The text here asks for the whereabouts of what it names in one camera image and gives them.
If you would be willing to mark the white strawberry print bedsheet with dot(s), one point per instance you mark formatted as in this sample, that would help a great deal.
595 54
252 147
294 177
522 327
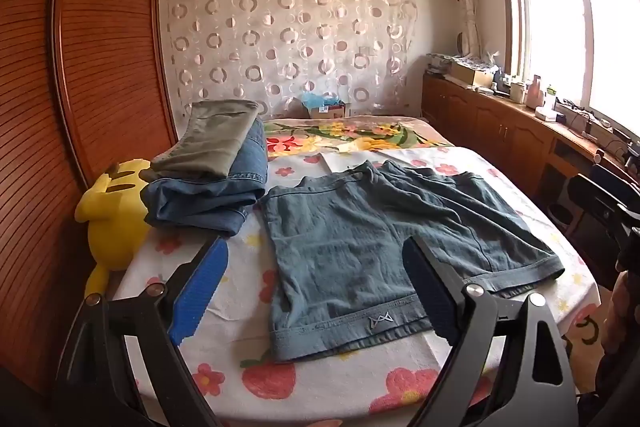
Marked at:
240 257

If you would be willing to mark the bright floral blanket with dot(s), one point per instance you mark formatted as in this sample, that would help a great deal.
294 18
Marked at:
360 134

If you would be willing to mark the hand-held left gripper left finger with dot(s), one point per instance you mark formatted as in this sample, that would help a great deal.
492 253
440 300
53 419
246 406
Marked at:
200 287

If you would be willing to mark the black chair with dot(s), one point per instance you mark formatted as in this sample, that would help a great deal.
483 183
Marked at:
590 222

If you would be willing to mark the long wooden cabinet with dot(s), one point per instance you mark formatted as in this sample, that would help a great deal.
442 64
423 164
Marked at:
490 127

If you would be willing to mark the yellow plush toy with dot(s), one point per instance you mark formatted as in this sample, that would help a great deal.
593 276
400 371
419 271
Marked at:
112 227

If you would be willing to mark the folded olive green pants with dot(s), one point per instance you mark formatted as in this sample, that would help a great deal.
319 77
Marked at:
210 137

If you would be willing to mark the circle patterned sheer curtain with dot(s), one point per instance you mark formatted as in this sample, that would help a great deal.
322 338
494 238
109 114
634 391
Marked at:
290 37

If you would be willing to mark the brown slatted wooden wardrobe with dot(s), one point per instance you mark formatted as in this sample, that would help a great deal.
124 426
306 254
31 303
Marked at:
75 82

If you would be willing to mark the flat cardboard box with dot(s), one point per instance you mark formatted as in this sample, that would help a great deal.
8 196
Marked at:
470 74

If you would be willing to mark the folded blue denim jeans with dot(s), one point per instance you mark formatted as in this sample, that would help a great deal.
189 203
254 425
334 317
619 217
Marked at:
210 202

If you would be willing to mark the pink bottle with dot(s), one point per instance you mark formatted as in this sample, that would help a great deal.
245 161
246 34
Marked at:
536 91

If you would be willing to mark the cardboard box with blue bag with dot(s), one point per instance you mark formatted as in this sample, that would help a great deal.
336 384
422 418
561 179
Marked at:
325 107

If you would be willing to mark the wooden framed window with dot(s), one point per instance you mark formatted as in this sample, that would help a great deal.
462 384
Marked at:
555 7

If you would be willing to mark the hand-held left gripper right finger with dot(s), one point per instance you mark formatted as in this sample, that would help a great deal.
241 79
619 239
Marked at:
425 287

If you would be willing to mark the teal shorts pants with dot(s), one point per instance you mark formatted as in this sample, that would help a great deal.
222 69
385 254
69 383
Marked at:
350 247

